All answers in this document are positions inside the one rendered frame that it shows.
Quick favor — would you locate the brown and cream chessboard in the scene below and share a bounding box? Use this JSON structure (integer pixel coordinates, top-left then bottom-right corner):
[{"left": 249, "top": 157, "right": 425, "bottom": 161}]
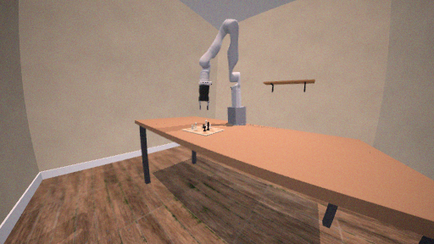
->
[{"left": 183, "top": 126, "right": 223, "bottom": 136}]

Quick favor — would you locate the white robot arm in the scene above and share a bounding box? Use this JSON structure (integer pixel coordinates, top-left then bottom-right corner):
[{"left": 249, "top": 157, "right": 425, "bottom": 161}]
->
[{"left": 199, "top": 19, "right": 242, "bottom": 108}]

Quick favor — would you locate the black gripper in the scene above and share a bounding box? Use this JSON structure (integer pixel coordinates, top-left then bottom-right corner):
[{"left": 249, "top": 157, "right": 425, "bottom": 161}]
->
[{"left": 198, "top": 78, "right": 212, "bottom": 110}]

